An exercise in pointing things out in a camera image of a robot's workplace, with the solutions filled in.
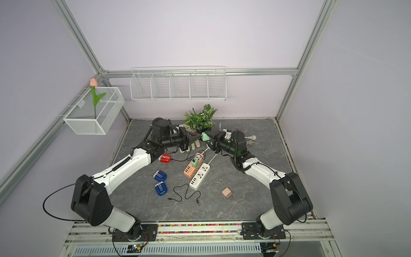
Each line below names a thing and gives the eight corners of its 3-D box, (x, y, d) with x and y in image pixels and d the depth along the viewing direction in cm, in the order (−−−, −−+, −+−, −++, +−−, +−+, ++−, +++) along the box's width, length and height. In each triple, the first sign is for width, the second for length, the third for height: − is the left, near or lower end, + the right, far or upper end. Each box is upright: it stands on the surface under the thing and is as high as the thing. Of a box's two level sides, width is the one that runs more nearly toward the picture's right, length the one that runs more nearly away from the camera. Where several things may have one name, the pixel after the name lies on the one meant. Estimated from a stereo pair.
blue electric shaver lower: (159, 197, 86) (157, 195, 84) (155, 186, 89) (154, 184, 87) (169, 191, 88) (167, 189, 85) (165, 182, 91) (163, 179, 89)
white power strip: (188, 186, 90) (188, 184, 87) (203, 164, 98) (203, 161, 96) (197, 191, 88) (196, 189, 86) (211, 168, 97) (211, 165, 95)
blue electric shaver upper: (154, 178, 93) (152, 176, 90) (159, 172, 95) (157, 169, 93) (163, 183, 91) (161, 181, 88) (168, 176, 93) (166, 174, 91)
